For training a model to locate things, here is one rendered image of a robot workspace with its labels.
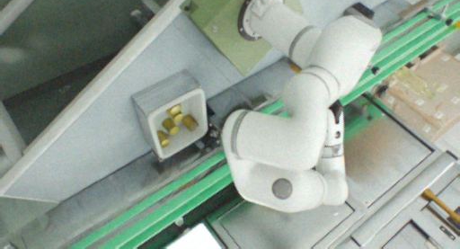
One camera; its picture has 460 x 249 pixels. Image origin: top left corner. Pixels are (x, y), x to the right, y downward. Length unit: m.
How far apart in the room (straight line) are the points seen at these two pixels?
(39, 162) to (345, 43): 0.80
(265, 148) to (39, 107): 1.34
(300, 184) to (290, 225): 0.69
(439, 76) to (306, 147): 4.99
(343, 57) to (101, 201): 0.83
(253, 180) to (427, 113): 4.40
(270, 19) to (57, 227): 0.82
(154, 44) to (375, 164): 0.99
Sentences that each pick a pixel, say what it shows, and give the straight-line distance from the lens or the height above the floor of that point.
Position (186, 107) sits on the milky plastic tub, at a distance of 1.18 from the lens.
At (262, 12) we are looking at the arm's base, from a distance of 0.93.
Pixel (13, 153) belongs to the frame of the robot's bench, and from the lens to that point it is 1.21.
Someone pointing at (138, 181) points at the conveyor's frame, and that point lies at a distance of 1.22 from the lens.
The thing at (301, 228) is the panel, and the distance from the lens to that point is 1.34.
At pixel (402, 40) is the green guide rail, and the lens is 1.63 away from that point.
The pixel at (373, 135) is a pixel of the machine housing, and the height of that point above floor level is 1.10.
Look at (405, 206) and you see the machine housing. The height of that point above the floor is 1.39.
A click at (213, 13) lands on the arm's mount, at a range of 0.91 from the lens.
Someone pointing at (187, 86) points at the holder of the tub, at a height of 0.81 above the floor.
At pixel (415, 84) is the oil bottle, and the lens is 1.81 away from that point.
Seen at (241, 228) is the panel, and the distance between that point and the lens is 1.32.
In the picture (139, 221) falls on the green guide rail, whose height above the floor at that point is 0.94.
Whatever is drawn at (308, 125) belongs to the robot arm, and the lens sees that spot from 0.56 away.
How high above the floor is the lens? 1.44
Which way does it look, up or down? 25 degrees down
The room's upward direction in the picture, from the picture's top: 136 degrees clockwise
